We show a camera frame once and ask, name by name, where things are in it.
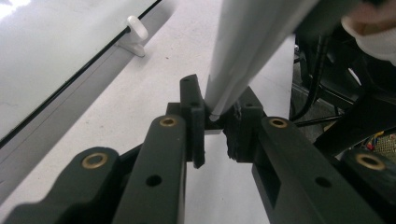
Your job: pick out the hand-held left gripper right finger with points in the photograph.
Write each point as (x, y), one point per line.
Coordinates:
(244, 133)

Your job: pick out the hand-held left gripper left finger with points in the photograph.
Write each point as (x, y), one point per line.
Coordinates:
(195, 130)

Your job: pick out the black metal stand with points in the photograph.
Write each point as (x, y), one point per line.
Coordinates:
(358, 121)

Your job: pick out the white plastic whiteboard foot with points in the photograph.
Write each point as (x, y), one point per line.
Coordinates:
(135, 34)

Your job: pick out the whiteboard with dark frame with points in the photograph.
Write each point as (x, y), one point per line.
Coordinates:
(53, 53)

